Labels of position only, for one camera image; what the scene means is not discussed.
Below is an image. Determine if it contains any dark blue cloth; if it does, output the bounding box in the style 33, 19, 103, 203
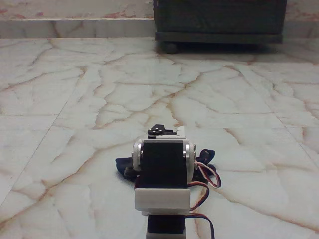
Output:
115, 148, 217, 187

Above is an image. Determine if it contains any black cabinet caster wheel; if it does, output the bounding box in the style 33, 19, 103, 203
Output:
163, 42, 178, 54

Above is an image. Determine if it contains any dark wooden cabinet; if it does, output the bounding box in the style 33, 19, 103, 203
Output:
152, 0, 288, 46

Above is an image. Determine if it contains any red white black servo wire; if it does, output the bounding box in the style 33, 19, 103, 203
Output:
194, 160, 222, 189

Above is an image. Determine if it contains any black red servo cable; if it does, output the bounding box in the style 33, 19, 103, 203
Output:
185, 182, 216, 239

